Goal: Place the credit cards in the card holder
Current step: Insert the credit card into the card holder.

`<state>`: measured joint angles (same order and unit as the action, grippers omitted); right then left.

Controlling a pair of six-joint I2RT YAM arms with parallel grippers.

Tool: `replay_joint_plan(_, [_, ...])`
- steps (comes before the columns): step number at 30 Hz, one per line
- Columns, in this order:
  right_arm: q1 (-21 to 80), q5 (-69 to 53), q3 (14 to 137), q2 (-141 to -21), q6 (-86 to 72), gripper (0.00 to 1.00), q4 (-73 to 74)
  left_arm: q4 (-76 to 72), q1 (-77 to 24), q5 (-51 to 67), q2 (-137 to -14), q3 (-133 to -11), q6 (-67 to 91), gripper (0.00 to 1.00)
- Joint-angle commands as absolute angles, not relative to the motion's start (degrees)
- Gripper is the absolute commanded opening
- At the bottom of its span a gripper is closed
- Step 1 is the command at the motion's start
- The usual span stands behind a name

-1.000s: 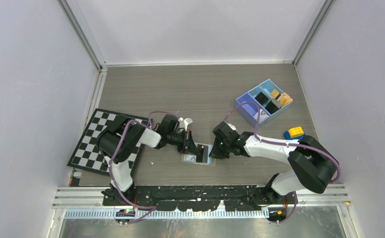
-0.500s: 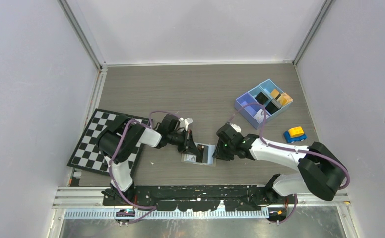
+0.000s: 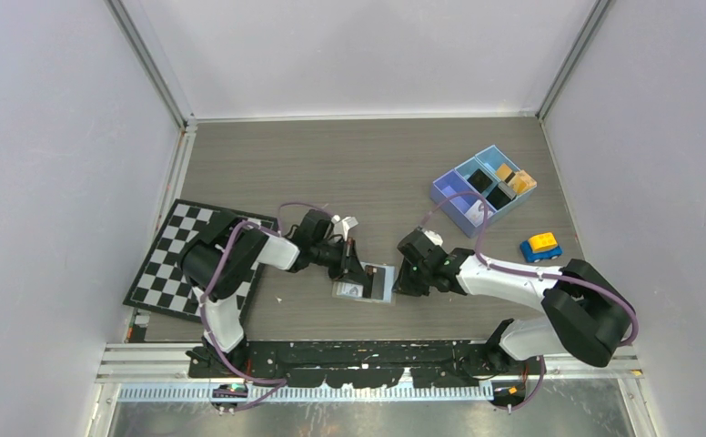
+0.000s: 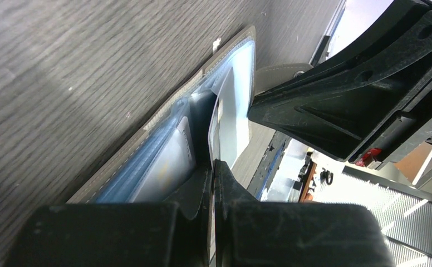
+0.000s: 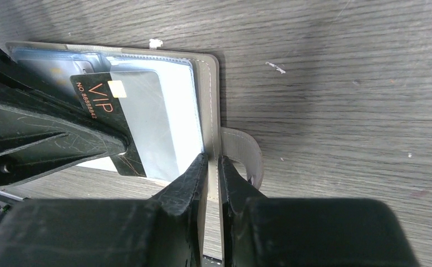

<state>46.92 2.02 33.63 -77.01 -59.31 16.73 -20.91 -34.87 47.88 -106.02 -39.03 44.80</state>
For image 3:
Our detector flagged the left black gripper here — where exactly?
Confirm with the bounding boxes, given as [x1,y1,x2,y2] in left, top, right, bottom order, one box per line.
[311,237,370,287]

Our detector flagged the white printed card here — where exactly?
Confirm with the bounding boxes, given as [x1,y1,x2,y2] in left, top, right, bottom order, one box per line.
[333,282,363,299]

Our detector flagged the black card with stripe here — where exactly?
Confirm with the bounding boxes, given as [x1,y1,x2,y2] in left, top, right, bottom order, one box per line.
[366,264,396,303]

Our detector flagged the grey blue card holder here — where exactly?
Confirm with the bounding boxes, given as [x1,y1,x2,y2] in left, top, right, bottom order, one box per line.
[331,263,397,304]

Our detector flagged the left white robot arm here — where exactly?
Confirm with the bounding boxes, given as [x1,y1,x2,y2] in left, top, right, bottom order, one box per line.
[177,208,374,377]

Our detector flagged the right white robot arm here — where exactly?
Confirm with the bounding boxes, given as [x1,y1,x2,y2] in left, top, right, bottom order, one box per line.
[394,228,639,374]

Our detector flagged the white card in tray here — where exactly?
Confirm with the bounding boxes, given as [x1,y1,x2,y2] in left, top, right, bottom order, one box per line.
[464,202,494,228]

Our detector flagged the black card in tray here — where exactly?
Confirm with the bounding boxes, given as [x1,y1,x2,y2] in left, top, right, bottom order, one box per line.
[467,169,517,210]

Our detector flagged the orange card stack in tray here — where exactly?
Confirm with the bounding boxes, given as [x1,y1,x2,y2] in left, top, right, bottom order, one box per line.
[496,164,537,195]

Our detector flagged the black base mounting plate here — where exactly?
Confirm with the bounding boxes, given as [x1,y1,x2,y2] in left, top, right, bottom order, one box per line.
[186,340,545,389]

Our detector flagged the blue three-compartment tray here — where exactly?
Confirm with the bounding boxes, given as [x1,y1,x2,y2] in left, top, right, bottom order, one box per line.
[429,145,538,237]

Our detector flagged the yellow blue toy block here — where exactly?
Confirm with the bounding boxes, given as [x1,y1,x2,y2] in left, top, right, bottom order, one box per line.
[519,232,563,263]

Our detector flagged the black white checkerboard mat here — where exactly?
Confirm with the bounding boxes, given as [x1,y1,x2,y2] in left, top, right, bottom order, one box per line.
[123,199,280,324]

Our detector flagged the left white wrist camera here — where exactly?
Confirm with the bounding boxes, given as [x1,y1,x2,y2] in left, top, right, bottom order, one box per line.
[331,215,358,240]

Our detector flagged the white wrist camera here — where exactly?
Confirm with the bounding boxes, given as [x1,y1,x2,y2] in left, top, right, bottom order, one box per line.
[331,215,358,240]
[422,229,443,246]

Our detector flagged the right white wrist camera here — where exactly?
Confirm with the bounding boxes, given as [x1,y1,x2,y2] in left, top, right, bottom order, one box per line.
[422,229,443,246]

